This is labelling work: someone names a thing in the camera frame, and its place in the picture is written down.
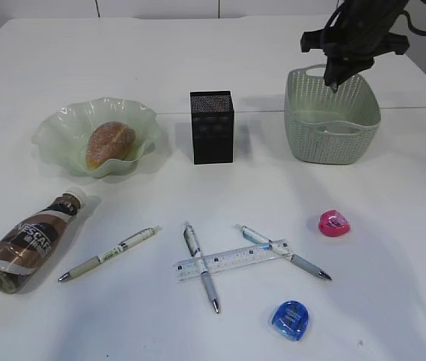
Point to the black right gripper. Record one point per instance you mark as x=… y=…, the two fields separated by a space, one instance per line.
x=350 y=40

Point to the sugared bread roll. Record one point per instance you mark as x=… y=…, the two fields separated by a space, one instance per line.
x=112 y=140

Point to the brown Nescafe coffee bottle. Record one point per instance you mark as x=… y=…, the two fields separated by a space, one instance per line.
x=33 y=240

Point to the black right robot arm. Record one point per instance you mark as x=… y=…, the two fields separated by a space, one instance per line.
x=390 y=7

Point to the green woven plastic basket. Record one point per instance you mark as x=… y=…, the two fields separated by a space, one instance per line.
x=309 y=105

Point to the black mesh pen holder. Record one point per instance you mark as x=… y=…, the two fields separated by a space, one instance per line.
x=212 y=114

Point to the pink pencil sharpener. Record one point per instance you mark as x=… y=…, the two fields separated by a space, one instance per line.
x=333 y=224

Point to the grey pen on right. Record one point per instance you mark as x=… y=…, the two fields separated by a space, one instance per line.
x=281 y=249

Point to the grey pen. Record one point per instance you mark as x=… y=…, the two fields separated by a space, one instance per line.
x=281 y=249
x=195 y=252

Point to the grey pen in middle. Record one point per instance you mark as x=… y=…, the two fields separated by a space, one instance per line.
x=195 y=252

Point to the blue pencil sharpener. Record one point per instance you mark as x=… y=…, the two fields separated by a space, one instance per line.
x=291 y=318

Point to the cream pen on left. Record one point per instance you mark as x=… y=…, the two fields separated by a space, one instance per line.
x=96 y=261

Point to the green wavy glass plate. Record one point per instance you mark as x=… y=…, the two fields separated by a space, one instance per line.
x=63 y=137

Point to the clear plastic ruler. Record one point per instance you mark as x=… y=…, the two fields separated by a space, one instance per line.
x=219 y=262

